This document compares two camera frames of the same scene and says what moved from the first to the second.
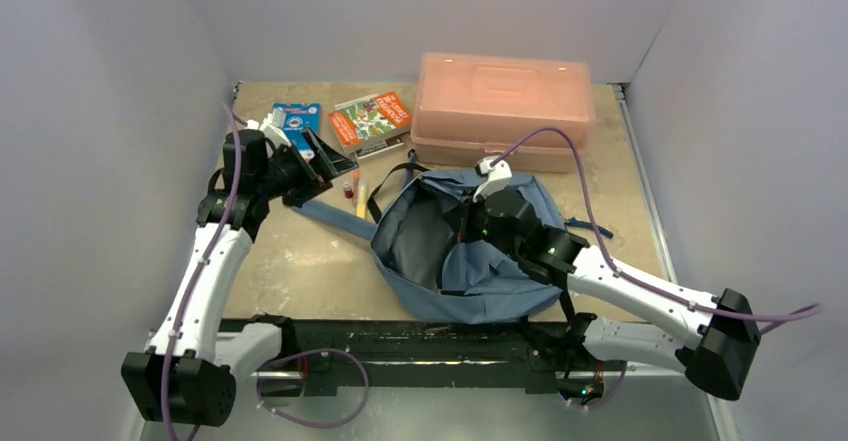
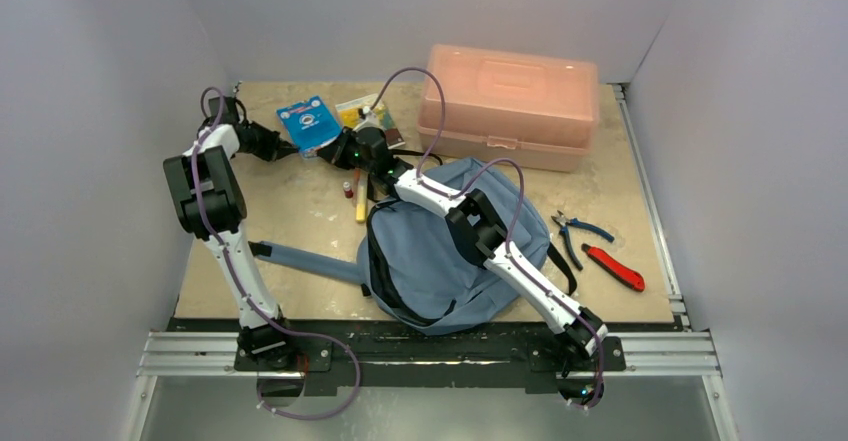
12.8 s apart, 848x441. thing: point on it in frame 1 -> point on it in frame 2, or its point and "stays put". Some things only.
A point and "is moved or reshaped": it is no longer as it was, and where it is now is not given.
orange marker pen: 355,186 stays put
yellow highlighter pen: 362,199 stays put
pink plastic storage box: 473,106 stays put
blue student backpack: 458,256 is moved or reshaped
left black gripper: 318,173 -> 276,148
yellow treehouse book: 379,138 is moved or reshaped
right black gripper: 477,209 -> 337,150
